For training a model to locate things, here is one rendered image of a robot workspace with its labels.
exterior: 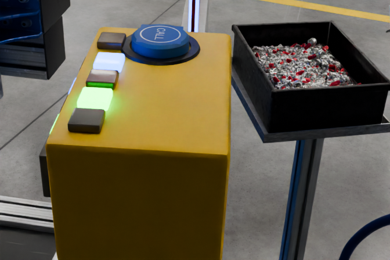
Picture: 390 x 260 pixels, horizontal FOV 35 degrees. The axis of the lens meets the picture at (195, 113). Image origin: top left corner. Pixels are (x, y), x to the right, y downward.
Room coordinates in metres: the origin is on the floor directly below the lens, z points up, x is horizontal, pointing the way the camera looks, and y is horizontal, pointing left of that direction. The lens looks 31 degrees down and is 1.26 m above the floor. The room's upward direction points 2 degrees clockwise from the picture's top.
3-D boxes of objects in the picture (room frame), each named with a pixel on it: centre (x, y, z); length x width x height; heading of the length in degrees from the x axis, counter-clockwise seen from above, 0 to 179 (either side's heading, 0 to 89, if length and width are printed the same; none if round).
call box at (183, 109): (0.35, 0.03, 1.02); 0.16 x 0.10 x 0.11; 178
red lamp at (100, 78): (0.34, 0.06, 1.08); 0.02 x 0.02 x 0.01; 88
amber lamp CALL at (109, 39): (0.40, 0.06, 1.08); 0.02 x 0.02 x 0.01; 88
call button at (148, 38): (0.40, 0.03, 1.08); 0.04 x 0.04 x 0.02
